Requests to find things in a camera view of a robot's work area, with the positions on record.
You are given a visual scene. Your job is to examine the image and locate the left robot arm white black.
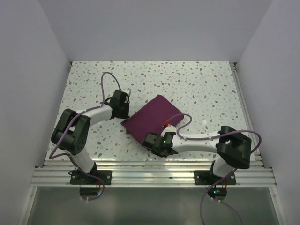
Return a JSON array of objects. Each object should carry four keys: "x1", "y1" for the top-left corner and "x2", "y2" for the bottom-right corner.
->
[{"x1": 49, "y1": 89, "x2": 131, "y2": 184}]

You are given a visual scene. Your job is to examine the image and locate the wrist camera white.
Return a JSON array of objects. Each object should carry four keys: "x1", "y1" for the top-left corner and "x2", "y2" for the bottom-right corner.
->
[
  {"x1": 161, "y1": 120, "x2": 177, "y2": 137},
  {"x1": 122, "y1": 88, "x2": 132, "y2": 96}
]

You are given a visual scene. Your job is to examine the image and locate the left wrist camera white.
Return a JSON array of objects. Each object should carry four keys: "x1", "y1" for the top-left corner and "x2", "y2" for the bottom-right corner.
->
[{"x1": 122, "y1": 88, "x2": 132, "y2": 96}]

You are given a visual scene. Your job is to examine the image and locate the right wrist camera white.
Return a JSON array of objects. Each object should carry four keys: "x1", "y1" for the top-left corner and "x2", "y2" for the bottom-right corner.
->
[{"x1": 161, "y1": 120, "x2": 177, "y2": 137}]

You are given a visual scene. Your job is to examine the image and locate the purple cable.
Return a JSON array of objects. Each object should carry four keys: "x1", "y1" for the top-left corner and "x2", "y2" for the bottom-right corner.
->
[
  {"x1": 168, "y1": 113, "x2": 263, "y2": 225},
  {"x1": 48, "y1": 71, "x2": 125, "y2": 201}
]

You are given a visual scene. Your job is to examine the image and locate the aluminium rail frame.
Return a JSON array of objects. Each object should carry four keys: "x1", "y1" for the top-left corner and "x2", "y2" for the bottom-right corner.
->
[{"x1": 19, "y1": 61, "x2": 287, "y2": 225}]

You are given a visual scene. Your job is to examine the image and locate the purple cloth mat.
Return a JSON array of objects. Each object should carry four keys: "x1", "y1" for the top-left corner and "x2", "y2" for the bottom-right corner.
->
[{"x1": 121, "y1": 95, "x2": 184, "y2": 144}]

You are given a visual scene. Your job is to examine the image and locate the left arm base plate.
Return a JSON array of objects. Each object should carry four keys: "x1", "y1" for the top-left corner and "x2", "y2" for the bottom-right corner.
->
[{"x1": 68, "y1": 170, "x2": 113, "y2": 185}]

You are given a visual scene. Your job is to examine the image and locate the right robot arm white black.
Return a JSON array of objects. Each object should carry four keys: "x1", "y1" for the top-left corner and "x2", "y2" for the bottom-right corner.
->
[{"x1": 142, "y1": 125, "x2": 252, "y2": 184}]

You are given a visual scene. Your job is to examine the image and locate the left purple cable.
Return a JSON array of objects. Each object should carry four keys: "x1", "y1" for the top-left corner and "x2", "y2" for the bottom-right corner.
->
[{"x1": 48, "y1": 71, "x2": 125, "y2": 201}]

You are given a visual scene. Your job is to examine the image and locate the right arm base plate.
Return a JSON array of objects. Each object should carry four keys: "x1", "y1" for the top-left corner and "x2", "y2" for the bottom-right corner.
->
[{"x1": 194, "y1": 170, "x2": 237, "y2": 186}]

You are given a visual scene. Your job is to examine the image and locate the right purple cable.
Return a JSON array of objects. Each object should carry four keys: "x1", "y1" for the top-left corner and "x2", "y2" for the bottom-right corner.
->
[{"x1": 168, "y1": 113, "x2": 263, "y2": 225}]

